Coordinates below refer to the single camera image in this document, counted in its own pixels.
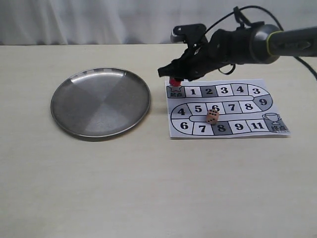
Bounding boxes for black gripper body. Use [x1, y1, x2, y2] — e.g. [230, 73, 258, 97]
[179, 29, 253, 81]

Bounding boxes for white curtain backdrop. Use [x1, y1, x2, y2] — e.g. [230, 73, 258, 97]
[0, 0, 317, 45]

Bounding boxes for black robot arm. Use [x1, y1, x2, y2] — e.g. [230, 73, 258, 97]
[158, 24, 317, 81]

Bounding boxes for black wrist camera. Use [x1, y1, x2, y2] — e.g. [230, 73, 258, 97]
[170, 23, 207, 45]

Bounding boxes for printed paper game board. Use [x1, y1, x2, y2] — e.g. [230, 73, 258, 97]
[165, 79, 290, 139]

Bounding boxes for wooden die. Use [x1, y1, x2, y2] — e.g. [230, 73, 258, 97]
[206, 109, 219, 125]

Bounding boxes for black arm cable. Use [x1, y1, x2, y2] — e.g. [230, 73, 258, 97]
[204, 6, 317, 82]

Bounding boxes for round stainless steel plate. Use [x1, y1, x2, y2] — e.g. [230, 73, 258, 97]
[50, 67, 152, 140]

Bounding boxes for red cylinder game piece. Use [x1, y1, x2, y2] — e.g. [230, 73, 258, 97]
[169, 77, 182, 87]

